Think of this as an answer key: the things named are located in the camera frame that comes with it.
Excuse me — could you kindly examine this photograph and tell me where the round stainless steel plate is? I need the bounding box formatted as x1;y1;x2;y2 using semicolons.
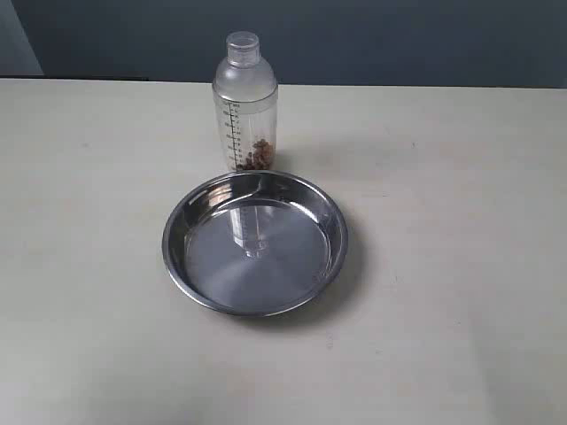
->
161;171;349;317

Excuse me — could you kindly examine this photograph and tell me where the clear plastic shaker bottle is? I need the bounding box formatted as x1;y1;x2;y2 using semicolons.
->
212;31;278;171

